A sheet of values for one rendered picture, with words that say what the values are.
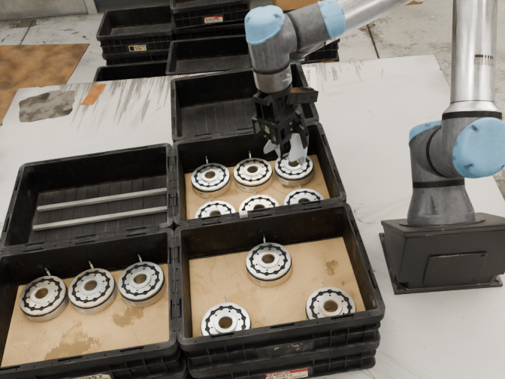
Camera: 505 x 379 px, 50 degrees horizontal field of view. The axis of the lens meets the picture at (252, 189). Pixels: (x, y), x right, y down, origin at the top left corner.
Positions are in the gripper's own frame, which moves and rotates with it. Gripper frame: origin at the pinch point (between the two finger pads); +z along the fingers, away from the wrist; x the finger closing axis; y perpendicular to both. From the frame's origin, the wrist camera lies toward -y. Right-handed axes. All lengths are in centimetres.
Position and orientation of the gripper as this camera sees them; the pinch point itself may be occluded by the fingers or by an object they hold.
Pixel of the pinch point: (291, 155)
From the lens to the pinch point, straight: 124.8
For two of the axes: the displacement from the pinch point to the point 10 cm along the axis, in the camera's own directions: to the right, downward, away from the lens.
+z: 1.7, 7.4, 6.5
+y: -6.1, 6.0, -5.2
